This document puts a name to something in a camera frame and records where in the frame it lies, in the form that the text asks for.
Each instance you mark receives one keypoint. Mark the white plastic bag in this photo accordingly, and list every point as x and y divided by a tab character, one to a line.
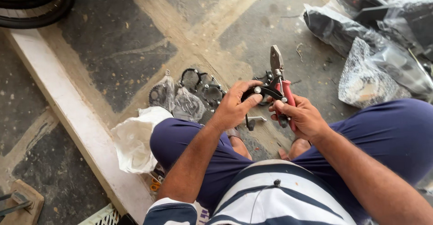
135	140

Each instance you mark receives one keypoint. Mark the pile of black brake calipers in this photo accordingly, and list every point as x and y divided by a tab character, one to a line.
206	89

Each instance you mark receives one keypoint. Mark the black bicycle wheel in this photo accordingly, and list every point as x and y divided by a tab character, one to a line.
50	13

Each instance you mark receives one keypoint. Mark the clear bag with metal parts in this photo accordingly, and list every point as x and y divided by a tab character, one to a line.
187	106

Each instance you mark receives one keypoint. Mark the person's right fingers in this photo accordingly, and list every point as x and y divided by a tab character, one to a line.
282	108

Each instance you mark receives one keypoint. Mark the person's right hand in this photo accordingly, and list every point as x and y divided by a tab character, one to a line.
304	118

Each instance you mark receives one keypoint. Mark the white plastic crate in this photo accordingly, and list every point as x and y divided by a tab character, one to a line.
103	216

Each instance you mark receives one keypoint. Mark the black brake caliper with bolt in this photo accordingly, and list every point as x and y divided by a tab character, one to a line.
265	78

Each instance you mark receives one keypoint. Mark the heap of plastic-wrapped black parts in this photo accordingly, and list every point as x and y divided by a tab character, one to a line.
379	56

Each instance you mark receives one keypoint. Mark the white navy striped shirt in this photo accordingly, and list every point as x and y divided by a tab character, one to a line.
270	198

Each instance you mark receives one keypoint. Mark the person's left hand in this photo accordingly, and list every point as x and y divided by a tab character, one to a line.
230	108

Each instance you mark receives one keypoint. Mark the navy blue shorts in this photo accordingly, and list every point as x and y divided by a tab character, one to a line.
382	133

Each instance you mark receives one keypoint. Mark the black clip microphone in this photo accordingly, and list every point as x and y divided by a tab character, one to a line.
277	183

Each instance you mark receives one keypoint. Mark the wooden block with metal bars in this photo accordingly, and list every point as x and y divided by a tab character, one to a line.
23	199

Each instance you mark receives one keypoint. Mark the black bicycle brake caliper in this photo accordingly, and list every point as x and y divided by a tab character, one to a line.
267	91

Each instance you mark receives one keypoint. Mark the brown sandal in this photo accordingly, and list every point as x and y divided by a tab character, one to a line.
234	132
283	154

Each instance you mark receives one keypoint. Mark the clear bag with sprocket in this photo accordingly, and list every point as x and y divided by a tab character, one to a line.
162	94

